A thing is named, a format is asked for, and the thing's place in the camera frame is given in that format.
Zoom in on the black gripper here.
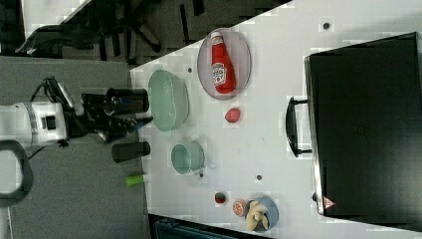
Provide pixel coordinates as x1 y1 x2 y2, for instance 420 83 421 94
67 94 153 143

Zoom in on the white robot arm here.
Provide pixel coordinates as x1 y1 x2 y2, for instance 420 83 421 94
1 93 152 148

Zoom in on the black toaster oven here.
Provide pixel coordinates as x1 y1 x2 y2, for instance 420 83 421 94
305 32 422 231

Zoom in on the green perforated colander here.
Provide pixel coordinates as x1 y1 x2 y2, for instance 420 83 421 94
148 70 189 131

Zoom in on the green cup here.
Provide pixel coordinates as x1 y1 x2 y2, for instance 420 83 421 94
171 141 205 175

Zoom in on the pink strawberry toy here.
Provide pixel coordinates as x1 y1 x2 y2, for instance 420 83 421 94
225 108 241 123

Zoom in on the red ketchup bottle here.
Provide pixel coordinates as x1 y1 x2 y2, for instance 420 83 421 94
211 31 237 95

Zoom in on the dark red strawberry toy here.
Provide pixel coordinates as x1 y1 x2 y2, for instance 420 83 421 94
214 192 226 204

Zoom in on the grey round plate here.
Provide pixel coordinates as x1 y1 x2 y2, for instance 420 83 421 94
197 28 252 101

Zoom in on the orange slice toy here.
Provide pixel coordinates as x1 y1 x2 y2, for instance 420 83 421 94
232 199 246 217

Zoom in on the peeled banana toy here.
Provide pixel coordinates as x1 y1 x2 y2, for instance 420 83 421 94
246 200 269 231

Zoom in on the blue bowl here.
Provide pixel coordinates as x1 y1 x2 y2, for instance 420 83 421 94
245 196 279 232

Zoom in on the black cylinder post upper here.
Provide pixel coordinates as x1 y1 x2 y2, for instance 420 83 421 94
106 89 149 115

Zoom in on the black cylinder post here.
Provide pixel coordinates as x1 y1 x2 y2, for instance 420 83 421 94
111 141 150 163
106 89 149 115

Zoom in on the black cylinder post lower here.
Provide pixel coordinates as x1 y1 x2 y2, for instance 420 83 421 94
111 141 150 163

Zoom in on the green clamp handle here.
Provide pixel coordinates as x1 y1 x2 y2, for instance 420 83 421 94
124 174 147 187

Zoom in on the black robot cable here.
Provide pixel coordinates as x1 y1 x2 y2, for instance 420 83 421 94
26 77 76 160

